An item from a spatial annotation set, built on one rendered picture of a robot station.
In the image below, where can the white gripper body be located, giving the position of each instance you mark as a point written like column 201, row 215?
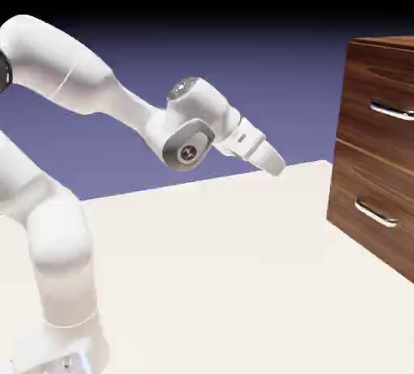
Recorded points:
column 270, row 157

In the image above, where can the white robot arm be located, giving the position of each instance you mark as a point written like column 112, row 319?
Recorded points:
column 64, row 66

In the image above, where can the narrow dark wood drawer front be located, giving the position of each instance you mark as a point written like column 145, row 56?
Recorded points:
column 355, row 186

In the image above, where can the dark wood cabinet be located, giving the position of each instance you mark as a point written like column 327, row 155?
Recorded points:
column 375, row 153

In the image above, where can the wide dark wood drawer front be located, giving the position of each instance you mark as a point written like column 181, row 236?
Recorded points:
column 365, row 89

